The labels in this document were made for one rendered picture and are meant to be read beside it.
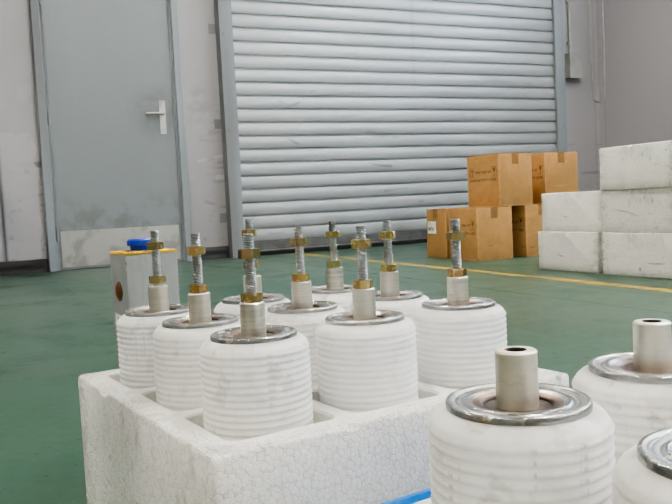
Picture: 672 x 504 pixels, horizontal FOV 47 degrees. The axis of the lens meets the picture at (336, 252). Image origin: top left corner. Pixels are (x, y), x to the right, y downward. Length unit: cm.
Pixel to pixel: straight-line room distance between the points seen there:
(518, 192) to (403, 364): 387
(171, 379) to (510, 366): 42
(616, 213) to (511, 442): 310
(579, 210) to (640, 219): 37
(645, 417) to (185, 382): 43
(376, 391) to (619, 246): 280
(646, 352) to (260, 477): 30
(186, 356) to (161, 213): 502
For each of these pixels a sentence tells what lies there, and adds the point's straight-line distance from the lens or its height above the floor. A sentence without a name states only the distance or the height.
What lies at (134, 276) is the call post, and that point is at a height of 28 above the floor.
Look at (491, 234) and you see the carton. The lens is 444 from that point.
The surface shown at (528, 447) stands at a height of 24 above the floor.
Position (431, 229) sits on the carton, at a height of 17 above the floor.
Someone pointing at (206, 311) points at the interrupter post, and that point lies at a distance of 78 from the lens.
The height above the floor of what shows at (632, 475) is 25.
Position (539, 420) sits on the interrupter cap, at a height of 25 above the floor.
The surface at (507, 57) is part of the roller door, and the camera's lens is 712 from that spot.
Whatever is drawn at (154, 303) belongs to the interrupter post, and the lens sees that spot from 89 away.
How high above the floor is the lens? 36
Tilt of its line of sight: 4 degrees down
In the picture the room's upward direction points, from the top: 3 degrees counter-clockwise
